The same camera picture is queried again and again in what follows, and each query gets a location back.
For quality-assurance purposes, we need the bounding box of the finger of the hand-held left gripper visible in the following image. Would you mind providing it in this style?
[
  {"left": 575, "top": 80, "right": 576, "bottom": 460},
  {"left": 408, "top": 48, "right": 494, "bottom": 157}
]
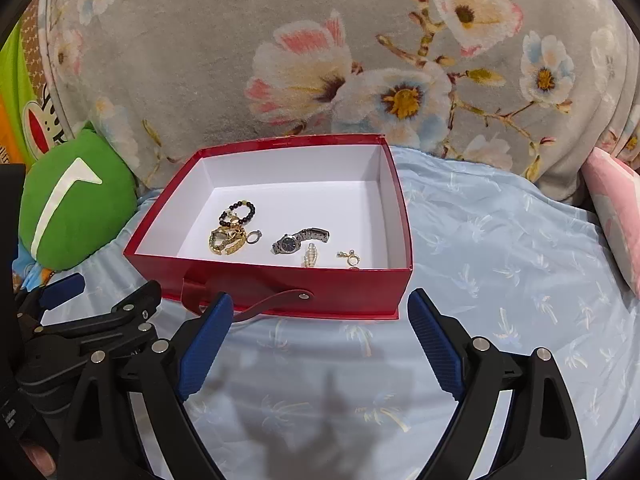
[
  {"left": 15, "top": 274, "right": 86, "bottom": 324},
  {"left": 75, "top": 281, "right": 167, "bottom": 361}
]

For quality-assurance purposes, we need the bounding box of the gold chain bracelet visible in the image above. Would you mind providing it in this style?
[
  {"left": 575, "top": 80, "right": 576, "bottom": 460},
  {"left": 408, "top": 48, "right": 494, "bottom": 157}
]
[{"left": 208, "top": 225, "right": 247, "bottom": 257}]

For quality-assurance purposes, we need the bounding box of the pink plush pillow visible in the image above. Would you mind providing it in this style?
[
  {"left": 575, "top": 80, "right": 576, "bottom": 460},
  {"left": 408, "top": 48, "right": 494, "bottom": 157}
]
[{"left": 582, "top": 147, "right": 640, "bottom": 296}]

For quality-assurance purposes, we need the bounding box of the green plush pillow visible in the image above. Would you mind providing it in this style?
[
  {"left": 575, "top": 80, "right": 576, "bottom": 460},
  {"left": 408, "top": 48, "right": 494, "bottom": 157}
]
[{"left": 19, "top": 122, "right": 138, "bottom": 268}]

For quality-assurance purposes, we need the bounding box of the person's left hand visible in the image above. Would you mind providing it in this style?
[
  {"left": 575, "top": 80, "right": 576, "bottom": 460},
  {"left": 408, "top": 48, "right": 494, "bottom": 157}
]
[{"left": 21, "top": 444, "right": 57, "bottom": 477}]

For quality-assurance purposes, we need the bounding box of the red box with strap handle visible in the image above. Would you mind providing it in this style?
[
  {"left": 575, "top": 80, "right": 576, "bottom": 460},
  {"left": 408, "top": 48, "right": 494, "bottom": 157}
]
[{"left": 123, "top": 134, "right": 415, "bottom": 321}]

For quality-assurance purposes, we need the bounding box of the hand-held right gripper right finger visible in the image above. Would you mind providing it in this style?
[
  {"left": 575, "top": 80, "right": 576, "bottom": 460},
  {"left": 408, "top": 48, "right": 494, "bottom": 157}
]
[{"left": 407, "top": 288, "right": 588, "bottom": 480}]

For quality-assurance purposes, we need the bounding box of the black bead bracelet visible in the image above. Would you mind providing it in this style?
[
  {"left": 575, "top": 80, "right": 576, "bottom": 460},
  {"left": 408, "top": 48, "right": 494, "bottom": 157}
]
[{"left": 218, "top": 201, "right": 257, "bottom": 228}]

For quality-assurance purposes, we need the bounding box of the colourful cartoon printed cloth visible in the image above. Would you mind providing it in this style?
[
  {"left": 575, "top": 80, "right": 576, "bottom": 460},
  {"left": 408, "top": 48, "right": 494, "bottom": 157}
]
[{"left": 0, "top": 0, "right": 66, "bottom": 166}]

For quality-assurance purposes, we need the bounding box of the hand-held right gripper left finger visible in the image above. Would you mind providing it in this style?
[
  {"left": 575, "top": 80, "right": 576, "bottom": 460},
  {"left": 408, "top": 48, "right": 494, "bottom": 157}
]
[{"left": 60, "top": 292, "right": 235, "bottom": 480}]

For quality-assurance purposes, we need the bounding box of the light blue palm-print sheet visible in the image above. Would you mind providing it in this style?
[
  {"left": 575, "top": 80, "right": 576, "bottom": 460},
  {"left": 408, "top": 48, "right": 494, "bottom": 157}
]
[{"left": 15, "top": 145, "right": 640, "bottom": 480}]

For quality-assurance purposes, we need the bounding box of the grey floral blanket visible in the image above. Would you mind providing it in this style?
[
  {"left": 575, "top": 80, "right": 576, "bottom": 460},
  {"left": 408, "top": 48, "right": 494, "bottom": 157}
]
[{"left": 37, "top": 0, "right": 640, "bottom": 206}]

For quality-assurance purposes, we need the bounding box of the silver wristwatch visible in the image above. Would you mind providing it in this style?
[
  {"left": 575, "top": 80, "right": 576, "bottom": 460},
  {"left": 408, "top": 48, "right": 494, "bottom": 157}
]
[{"left": 271, "top": 228, "right": 331, "bottom": 255}]

